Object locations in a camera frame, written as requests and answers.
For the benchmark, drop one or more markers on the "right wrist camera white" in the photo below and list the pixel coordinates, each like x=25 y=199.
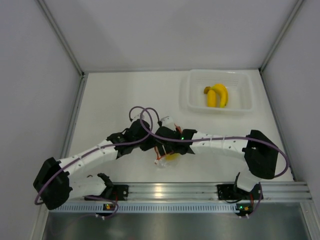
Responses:
x=168 y=122

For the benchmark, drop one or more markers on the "aluminium frame post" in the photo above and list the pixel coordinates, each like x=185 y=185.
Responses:
x=44 y=8
x=284 y=29

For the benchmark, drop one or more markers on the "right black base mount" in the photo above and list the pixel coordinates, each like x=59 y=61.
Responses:
x=230 y=193

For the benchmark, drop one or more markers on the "yellow fake banana bunch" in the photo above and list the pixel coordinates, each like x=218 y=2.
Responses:
x=217 y=96

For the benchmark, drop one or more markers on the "right aluminium frame post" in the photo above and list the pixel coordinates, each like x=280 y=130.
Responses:
x=284 y=29

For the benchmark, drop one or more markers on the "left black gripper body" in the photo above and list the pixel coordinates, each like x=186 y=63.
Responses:
x=145 y=144

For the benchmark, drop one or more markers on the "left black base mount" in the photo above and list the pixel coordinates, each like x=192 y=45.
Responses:
x=117 y=192

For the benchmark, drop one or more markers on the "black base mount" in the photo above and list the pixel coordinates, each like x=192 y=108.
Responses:
x=230 y=193
x=117 y=192

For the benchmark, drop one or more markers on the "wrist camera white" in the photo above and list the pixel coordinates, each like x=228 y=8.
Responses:
x=168 y=122
x=138 y=117

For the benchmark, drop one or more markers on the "left aluminium frame post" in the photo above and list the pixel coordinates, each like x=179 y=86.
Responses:
x=44 y=8

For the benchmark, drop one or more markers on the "white plastic basket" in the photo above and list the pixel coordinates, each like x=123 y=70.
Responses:
x=239 y=85

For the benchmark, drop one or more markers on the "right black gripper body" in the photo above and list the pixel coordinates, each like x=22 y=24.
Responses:
x=168 y=148

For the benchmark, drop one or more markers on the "aluminium mounting rail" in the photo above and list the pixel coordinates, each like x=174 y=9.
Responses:
x=273 y=192

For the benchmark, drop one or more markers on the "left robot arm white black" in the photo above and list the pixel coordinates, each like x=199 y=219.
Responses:
x=61 y=180

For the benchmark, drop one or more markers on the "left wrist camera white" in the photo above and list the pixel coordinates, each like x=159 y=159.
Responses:
x=138 y=117

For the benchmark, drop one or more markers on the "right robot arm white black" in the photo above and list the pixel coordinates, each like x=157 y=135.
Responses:
x=255 y=149

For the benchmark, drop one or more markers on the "clear zip bag orange seal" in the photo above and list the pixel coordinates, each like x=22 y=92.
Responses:
x=161 y=151

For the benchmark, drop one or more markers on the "white slotted cable duct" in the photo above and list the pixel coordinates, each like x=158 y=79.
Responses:
x=129 y=207

